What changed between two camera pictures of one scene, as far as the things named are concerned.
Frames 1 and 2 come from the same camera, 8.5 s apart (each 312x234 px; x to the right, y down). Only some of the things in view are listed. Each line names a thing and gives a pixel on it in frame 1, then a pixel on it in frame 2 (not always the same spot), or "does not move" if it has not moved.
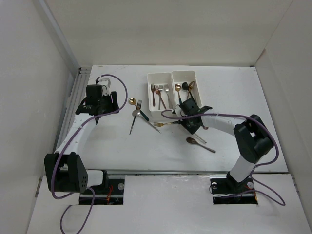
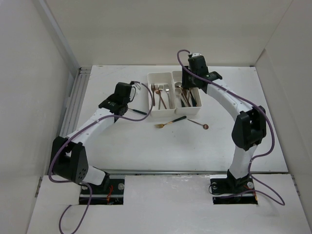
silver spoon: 136,112 to 178,84
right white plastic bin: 185,86 does not move
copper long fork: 158,91 does not move
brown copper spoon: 194,142 to 185,91
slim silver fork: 160,87 does not move
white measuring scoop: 198,139 to 178,92
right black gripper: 191,130 to 185,82
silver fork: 166,87 does not move
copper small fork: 152,89 does not move
